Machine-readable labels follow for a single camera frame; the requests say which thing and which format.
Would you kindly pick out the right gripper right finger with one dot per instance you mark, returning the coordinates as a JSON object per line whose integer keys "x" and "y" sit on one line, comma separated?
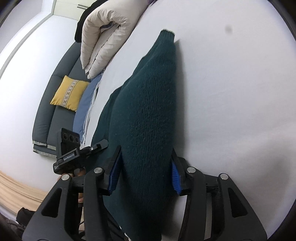
{"x": 215, "y": 207}

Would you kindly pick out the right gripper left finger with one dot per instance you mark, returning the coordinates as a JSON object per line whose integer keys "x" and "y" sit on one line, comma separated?
{"x": 61, "y": 217}

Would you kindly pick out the dark green knit sweater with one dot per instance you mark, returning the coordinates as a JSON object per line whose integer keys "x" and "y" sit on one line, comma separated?
{"x": 140, "y": 116}

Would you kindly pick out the black jacket forearm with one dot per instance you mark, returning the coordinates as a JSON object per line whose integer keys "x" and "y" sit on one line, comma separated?
{"x": 13, "y": 229}

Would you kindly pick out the person's left hand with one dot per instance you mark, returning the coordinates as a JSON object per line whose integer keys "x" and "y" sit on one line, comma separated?
{"x": 78, "y": 176}

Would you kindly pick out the blue pillow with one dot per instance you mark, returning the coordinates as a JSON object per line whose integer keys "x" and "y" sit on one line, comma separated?
{"x": 82, "y": 115}

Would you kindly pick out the yellow embroidered cushion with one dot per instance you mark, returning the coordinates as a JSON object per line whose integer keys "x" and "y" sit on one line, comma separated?
{"x": 69, "y": 93}

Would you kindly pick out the rolled beige duvet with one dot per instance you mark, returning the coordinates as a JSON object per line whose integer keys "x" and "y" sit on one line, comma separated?
{"x": 104, "y": 32}

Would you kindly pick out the white wardrobe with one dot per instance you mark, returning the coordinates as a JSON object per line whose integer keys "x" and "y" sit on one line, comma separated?
{"x": 72, "y": 9}

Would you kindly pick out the white bed sheet mattress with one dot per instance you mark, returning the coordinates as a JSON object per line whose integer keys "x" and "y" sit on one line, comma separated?
{"x": 235, "y": 94}

